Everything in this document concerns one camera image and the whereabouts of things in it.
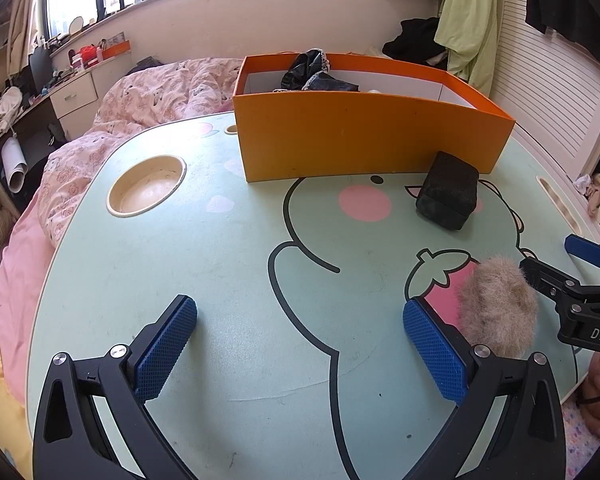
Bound pile of black clothes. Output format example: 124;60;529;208
381;16;448;70

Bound black computer monitor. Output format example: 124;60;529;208
29;47;54;94

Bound green hanging garment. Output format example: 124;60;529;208
434;0;498;96

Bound black rectangular case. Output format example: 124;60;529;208
416;151;479;231

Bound red object on desk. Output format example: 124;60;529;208
79;44;102;67

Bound black leather pouch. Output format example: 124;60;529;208
279;49;360;92

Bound brown furry pom-pom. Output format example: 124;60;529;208
456;256;538;359

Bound rolled white paper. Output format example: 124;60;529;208
1;136;29;194

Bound pink floral duvet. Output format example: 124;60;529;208
38;58;242;246

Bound orange cardboard box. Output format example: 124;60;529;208
233;53;515;182

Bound orange tray on desk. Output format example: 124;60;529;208
102;40;131;60

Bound white drawer desk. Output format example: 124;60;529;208
0;51;132;146

